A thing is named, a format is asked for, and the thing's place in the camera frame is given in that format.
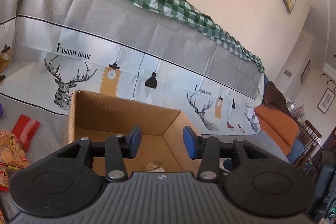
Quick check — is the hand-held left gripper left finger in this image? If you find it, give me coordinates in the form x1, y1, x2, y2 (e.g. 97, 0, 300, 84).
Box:
55, 126, 143, 182

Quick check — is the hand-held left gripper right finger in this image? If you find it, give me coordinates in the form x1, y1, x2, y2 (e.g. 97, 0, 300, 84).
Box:
183, 126, 279, 180

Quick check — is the brown cardboard box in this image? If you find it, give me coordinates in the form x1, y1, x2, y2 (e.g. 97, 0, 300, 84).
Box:
64, 90, 203, 180

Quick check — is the round cracker bag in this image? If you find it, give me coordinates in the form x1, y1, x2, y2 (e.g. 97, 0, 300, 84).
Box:
0, 128, 31, 191

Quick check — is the patterned snack packet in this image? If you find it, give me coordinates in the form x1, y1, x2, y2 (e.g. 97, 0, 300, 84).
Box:
142, 162, 169, 173

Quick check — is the orange cushion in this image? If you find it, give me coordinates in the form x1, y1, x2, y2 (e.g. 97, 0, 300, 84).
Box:
254, 105, 299, 154

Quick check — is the brown blanket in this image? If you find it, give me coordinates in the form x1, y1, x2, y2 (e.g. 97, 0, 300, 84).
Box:
263, 81, 294, 120

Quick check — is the red snack packet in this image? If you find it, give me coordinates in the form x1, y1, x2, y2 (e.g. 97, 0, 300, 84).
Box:
12, 114, 41, 151

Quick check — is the wooden chair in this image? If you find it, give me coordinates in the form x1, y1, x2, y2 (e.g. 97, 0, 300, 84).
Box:
291, 119, 323, 176

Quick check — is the small dark framed picture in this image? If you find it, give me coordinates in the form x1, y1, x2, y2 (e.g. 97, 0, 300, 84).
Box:
301, 59, 311, 84

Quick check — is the dark furniture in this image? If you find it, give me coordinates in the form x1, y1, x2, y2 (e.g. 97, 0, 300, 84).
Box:
307, 150, 336, 224

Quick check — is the small light framed picture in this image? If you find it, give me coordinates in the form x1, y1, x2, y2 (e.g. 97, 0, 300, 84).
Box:
317, 88, 336, 115

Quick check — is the curled metal wall hook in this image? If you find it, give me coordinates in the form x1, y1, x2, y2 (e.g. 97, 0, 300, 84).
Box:
319, 73, 336, 88

